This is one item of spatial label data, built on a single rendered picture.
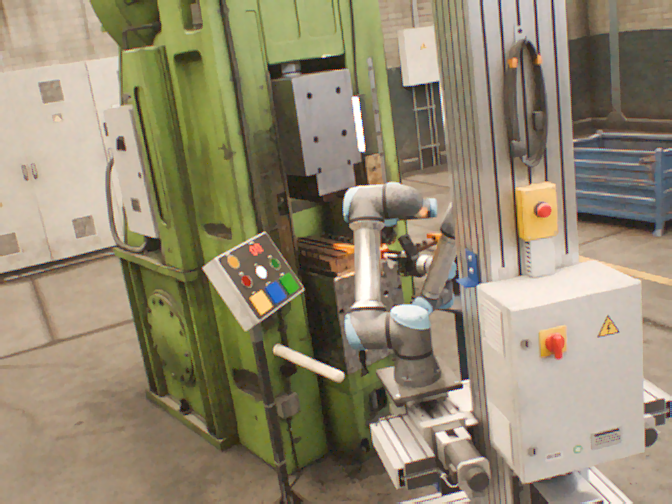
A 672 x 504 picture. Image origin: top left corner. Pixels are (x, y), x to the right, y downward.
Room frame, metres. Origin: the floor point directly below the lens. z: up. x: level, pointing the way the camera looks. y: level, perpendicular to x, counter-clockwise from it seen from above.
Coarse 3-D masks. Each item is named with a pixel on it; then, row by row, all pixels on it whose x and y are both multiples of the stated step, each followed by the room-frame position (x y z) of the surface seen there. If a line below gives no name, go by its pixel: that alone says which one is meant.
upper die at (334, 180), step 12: (348, 168) 3.06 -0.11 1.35; (288, 180) 3.14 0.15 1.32; (300, 180) 3.07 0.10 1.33; (312, 180) 2.99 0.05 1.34; (324, 180) 2.99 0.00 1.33; (336, 180) 3.02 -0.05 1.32; (348, 180) 3.06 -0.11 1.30; (300, 192) 3.08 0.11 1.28; (312, 192) 3.00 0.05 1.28; (324, 192) 2.98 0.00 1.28
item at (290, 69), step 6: (270, 66) 3.20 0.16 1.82; (276, 66) 3.18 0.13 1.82; (282, 66) 3.16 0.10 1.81; (288, 66) 3.17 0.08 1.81; (294, 66) 3.18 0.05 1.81; (300, 66) 3.22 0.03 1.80; (270, 72) 3.22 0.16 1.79; (276, 72) 3.18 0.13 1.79; (282, 72) 3.16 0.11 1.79; (288, 72) 3.17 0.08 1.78; (294, 72) 3.18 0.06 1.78; (300, 72) 3.21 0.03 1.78; (276, 78) 3.18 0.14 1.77; (282, 78) 3.16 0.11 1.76
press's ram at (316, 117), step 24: (312, 72) 3.32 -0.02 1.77; (336, 72) 3.07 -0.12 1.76; (288, 96) 2.97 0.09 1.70; (312, 96) 2.99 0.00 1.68; (336, 96) 3.06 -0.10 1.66; (288, 120) 2.99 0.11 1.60; (312, 120) 2.98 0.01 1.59; (336, 120) 3.05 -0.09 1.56; (288, 144) 3.02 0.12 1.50; (312, 144) 2.97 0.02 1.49; (336, 144) 3.04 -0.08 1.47; (288, 168) 3.04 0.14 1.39; (312, 168) 2.96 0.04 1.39; (336, 168) 3.03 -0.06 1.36
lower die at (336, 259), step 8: (320, 240) 3.26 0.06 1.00; (328, 240) 3.27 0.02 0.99; (304, 248) 3.19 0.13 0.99; (312, 248) 3.18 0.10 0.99; (320, 248) 3.16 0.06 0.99; (328, 248) 3.13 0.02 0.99; (336, 248) 3.08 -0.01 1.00; (304, 256) 3.12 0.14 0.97; (320, 256) 3.06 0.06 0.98; (328, 256) 3.04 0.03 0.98; (336, 256) 3.00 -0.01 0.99; (344, 256) 3.01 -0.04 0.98; (352, 256) 3.04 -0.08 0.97; (312, 264) 3.08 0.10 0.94; (320, 264) 3.02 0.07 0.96; (328, 264) 2.97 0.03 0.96; (336, 264) 2.99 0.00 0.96; (344, 264) 3.01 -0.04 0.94; (352, 264) 3.04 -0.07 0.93; (336, 272) 2.98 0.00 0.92
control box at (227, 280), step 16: (256, 240) 2.69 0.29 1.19; (224, 256) 2.51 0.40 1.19; (240, 256) 2.57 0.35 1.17; (256, 256) 2.63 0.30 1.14; (272, 256) 2.70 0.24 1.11; (208, 272) 2.50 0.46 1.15; (224, 272) 2.46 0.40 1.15; (240, 272) 2.51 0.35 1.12; (256, 272) 2.57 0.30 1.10; (272, 272) 2.63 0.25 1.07; (288, 272) 2.70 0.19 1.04; (224, 288) 2.47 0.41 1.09; (240, 288) 2.46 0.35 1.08; (256, 288) 2.52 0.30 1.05; (240, 304) 2.44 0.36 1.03; (272, 304) 2.52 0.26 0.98; (240, 320) 2.45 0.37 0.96; (256, 320) 2.41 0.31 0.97
